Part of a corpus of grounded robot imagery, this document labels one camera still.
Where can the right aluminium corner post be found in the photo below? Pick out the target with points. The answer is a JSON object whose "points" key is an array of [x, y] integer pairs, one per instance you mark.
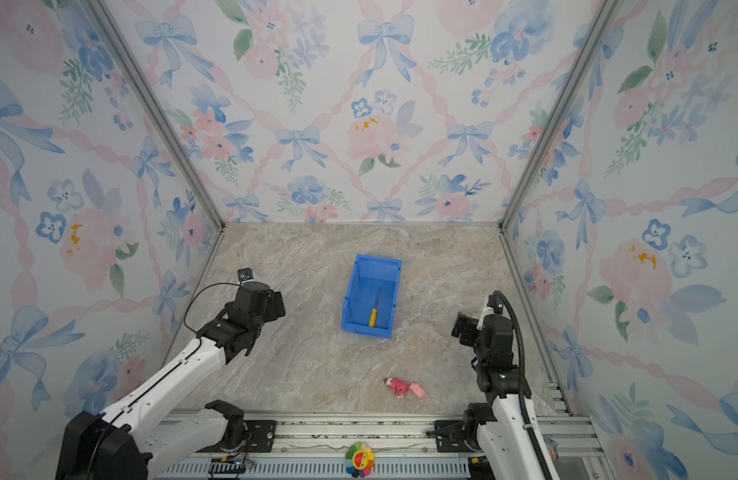
{"points": [[592, 42]]}

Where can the yellow handled screwdriver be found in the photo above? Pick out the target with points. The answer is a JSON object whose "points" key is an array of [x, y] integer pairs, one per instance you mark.
{"points": [[374, 312]]}

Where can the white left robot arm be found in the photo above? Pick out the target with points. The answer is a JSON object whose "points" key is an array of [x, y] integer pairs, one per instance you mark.
{"points": [[127, 440]]}

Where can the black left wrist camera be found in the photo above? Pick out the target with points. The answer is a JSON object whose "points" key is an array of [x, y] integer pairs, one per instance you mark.
{"points": [[244, 275]]}

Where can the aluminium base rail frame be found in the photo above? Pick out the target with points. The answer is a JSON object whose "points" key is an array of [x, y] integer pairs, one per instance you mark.
{"points": [[314, 446]]}

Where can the pink toy figure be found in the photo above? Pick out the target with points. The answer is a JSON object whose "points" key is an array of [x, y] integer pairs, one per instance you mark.
{"points": [[401, 388]]}

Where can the colourful round flower toy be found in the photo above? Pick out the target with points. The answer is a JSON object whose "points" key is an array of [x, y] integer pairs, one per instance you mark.
{"points": [[359, 460]]}

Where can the aluminium corner frame post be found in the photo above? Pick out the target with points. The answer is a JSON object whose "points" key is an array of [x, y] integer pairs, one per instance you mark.
{"points": [[103, 21]]}

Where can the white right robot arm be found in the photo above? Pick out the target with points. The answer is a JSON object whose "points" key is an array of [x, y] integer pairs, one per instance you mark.
{"points": [[504, 428]]}

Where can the blue plastic bin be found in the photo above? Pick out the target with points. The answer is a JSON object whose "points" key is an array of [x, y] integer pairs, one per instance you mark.
{"points": [[368, 274]]}

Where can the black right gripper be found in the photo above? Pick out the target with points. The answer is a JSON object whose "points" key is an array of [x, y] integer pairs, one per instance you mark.
{"points": [[472, 328]]}

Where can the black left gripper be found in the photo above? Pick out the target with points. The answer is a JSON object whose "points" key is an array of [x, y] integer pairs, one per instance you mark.
{"points": [[273, 311]]}

